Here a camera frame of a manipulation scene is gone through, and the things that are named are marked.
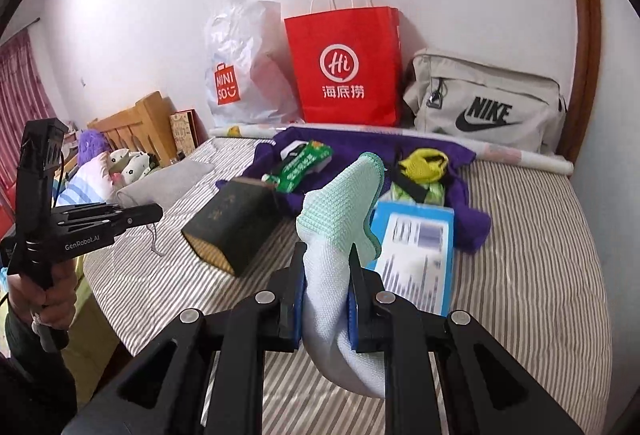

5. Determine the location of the white plastic shopping bag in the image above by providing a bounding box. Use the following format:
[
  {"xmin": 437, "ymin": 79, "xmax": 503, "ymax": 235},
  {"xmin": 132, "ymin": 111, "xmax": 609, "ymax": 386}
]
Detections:
[{"xmin": 204, "ymin": 0, "xmax": 303, "ymax": 126}]

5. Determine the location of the patterned book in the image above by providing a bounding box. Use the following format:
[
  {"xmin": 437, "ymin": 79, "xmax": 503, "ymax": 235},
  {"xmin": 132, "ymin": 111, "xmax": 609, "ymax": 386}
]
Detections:
[{"xmin": 169, "ymin": 110, "xmax": 197, "ymax": 160}]

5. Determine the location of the red patterned curtain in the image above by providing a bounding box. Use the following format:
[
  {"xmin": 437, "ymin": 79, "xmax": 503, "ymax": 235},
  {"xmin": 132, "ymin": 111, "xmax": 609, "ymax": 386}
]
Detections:
[{"xmin": 0, "ymin": 27, "xmax": 58, "ymax": 196}]

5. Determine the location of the purple towel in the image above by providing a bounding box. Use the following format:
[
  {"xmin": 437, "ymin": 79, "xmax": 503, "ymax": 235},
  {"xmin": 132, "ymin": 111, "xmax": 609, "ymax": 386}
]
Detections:
[{"xmin": 216, "ymin": 125, "xmax": 493, "ymax": 253}]

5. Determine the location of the yellow mesh pouch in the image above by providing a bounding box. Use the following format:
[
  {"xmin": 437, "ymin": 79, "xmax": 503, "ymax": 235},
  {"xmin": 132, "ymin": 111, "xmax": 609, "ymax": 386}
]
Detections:
[{"xmin": 397, "ymin": 149, "xmax": 450, "ymax": 183}]

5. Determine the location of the person's left forearm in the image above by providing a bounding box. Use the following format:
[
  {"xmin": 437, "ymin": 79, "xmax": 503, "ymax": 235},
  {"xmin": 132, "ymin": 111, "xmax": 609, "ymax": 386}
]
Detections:
[{"xmin": 0, "ymin": 315, "xmax": 81, "ymax": 435}]

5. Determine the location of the person's left hand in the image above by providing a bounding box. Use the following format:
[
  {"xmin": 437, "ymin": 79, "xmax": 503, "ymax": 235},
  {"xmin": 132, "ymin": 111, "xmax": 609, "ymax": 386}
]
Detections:
[{"xmin": 7, "ymin": 257, "xmax": 79, "ymax": 335}]

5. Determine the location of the red paper carrier bag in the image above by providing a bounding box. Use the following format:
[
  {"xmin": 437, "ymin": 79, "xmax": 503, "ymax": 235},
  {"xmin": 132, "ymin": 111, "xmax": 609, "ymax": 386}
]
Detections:
[{"xmin": 284, "ymin": 0, "xmax": 402, "ymax": 126}]

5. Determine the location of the rolled paper poster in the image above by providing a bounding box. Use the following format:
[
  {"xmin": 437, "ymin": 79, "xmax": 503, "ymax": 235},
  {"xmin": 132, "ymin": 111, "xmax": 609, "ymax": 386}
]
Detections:
[{"xmin": 209, "ymin": 124, "xmax": 573, "ymax": 176}]

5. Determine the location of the brown wooden door frame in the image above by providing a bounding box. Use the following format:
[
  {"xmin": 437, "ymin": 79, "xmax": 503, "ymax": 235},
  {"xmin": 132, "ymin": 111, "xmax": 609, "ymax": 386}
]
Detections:
[{"xmin": 557, "ymin": 0, "xmax": 603, "ymax": 160}]

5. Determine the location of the wooden bed headboard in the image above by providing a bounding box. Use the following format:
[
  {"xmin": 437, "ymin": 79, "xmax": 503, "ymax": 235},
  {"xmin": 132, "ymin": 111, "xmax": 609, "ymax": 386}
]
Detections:
[{"xmin": 87, "ymin": 91, "xmax": 178, "ymax": 166}]

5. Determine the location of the purple fluffy plush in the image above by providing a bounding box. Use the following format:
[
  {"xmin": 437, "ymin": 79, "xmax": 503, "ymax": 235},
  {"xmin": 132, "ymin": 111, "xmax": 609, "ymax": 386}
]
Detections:
[{"xmin": 77, "ymin": 129, "xmax": 111, "ymax": 166}]

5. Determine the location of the black rectangular tin box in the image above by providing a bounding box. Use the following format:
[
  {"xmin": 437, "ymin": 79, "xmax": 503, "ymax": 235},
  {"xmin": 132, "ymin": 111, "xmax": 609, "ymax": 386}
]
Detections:
[{"xmin": 181, "ymin": 178, "xmax": 281, "ymax": 277}]

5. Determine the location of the black webbing strap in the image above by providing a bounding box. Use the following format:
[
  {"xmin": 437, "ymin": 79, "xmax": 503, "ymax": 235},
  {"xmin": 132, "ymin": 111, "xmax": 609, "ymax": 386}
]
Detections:
[{"xmin": 395, "ymin": 165, "xmax": 431, "ymax": 203}]

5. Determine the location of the green snack packet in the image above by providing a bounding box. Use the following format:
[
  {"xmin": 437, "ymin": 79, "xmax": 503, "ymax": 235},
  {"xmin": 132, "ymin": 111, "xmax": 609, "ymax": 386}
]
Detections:
[{"xmin": 262, "ymin": 140, "xmax": 335, "ymax": 194}]

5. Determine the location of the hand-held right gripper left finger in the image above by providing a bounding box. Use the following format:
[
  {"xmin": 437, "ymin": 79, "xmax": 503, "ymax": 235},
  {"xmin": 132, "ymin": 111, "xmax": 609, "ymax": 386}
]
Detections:
[{"xmin": 62, "ymin": 241, "xmax": 308, "ymax": 435}]

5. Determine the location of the grey striped mattress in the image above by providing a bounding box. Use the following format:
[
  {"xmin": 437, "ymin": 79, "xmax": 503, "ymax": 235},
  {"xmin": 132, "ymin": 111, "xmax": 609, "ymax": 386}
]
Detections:
[{"xmin": 82, "ymin": 137, "xmax": 613, "ymax": 435}]

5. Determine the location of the small green wipes packet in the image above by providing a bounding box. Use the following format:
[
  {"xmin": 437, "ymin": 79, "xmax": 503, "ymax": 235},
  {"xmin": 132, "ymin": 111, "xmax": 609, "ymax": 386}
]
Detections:
[{"xmin": 390, "ymin": 180, "xmax": 446, "ymax": 206}]

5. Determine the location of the grey sports bag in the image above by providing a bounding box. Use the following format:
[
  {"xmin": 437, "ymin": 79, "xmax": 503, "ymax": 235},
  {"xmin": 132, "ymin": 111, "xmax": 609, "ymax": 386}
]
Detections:
[{"xmin": 402, "ymin": 47, "xmax": 568, "ymax": 153}]

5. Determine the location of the green bedsheet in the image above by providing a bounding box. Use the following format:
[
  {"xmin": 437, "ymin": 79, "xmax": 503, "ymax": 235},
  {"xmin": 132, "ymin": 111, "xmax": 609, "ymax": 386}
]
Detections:
[{"xmin": 62, "ymin": 260, "xmax": 131, "ymax": 381}]

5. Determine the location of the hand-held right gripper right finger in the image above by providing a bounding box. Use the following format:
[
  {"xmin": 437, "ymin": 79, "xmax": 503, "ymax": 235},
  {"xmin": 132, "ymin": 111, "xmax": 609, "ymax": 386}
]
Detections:
[{"xmin": 347, "ymin": 242, "xmax": 586, "ymax": 435}]

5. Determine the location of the spotted white plush toy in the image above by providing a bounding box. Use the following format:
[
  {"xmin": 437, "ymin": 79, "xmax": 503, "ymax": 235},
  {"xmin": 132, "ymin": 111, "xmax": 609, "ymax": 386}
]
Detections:
[{"xmin": 107, "ymin": 147, "xmax": 153, "ymax": 188}]

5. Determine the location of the blue tissue pack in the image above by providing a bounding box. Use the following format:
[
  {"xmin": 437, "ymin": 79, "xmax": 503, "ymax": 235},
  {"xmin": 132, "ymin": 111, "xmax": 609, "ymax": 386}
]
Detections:
[{"xmin": 370, "ymin": 201, "xmax": 456, "ymax": 316}]

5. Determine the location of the white sock with mint toe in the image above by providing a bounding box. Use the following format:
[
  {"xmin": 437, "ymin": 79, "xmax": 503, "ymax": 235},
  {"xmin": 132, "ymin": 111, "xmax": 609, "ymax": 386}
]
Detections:
[{"xmin": 295, "ymin": 152, "xmax": 388, "ymax": 398}]

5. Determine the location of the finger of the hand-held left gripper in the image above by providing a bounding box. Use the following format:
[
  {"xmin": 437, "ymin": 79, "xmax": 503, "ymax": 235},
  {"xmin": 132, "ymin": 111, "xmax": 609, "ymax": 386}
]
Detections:
[
  {"xmin": 52, "ymin": 201, "xmax": 129, "ymax": 223},
  {"xmin": 65, "ymin": 203, "xmax": 164, "ymax": 236}
]

